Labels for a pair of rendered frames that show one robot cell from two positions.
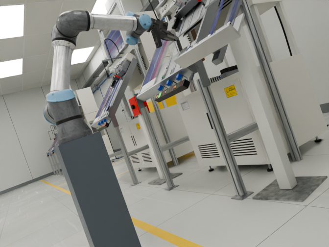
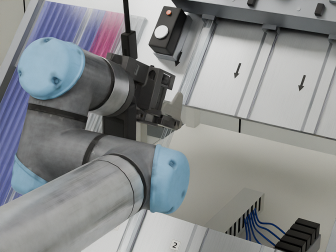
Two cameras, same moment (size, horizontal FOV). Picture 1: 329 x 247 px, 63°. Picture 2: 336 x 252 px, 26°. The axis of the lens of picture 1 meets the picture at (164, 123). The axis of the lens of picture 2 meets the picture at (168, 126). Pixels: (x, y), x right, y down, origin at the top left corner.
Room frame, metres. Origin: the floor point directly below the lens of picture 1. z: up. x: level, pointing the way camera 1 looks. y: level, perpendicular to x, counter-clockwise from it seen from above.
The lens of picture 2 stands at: (0.84, 0.27, 1.44)
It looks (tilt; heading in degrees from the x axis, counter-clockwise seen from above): 24 degrees down; 331
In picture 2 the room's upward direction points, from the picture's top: straight up
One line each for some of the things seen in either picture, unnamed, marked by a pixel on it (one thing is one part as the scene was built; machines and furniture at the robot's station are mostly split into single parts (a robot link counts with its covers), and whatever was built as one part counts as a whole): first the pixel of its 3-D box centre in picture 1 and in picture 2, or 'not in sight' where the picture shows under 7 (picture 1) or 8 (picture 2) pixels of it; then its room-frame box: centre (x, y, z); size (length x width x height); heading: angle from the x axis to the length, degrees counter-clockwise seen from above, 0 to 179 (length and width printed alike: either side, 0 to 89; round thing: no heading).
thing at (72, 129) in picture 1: (72, 129); not in sight; (1.20, 0.39, 0.60); 0.15 x 0.15 x 0.10
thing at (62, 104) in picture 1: (63, 105); not in sight; (1.20, 0.40, 0.72); 0.13 x 0.12 x 0.14; 34
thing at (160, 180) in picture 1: (150, 137); not in sight; (2.40, 0.16, 0.39); 0.24 x 0.24 x 0.78; 30
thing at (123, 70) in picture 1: (137, 114); not in sight; (3.16, 0.27, 0.66); 1.01 x 0.73 x 1.31; 120
